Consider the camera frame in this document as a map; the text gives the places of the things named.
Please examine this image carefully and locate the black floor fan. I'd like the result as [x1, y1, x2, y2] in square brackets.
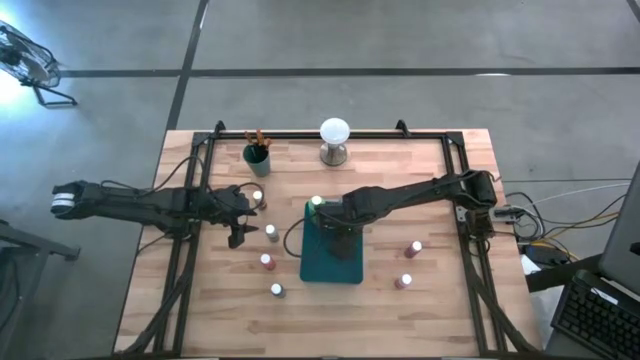
[0, 19, 79, 109]

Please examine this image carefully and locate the black keyboard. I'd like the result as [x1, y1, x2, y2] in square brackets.
[549, 272, 640, 360]

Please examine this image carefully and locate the blue plastic bin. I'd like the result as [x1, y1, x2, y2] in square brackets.
[298, 199, 365, 285]

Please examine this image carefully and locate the grey laptop screen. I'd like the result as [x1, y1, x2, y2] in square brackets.
[598, 160, 640, 297]

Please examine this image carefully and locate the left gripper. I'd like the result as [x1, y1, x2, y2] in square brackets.
[199, 183, 261, 250]

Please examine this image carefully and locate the black desk bar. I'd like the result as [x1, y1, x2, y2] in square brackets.
[524, 253, 604, 294]

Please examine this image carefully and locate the dark green cup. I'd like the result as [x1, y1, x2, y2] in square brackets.
[242, 142, 272, 178]

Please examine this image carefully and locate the black metal stand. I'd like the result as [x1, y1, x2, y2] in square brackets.
[0, 218, 82, 360]

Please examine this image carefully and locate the black aluminium table frame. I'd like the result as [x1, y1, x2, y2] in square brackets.
[113, 119, 544, 360]

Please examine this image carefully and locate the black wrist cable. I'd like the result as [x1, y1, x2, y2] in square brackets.
[282, 215, 321, 259]
[149, 154, 267, 214]

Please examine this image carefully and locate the yellow cable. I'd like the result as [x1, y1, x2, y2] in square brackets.
[519, 209, 624, 251]

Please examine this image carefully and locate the black power strip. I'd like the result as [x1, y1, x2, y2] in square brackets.
[518, 239, 572, 267]

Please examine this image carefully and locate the white dome on metal stand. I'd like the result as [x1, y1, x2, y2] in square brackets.
[319, 117, 351, 168]

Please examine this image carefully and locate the white cable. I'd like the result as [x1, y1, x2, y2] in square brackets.
[524, 180, 632, 206]

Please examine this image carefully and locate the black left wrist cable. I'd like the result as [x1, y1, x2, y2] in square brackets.
[149, 154, 267, 214]

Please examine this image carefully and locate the large green paint bottle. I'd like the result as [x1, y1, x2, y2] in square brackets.
[307, 194, 326, 221]

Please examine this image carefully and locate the white plastic object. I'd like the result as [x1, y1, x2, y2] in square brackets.
[519, 253, 540, 277]

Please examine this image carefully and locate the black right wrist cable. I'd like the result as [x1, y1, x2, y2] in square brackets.
[282, 215, 321, 259]

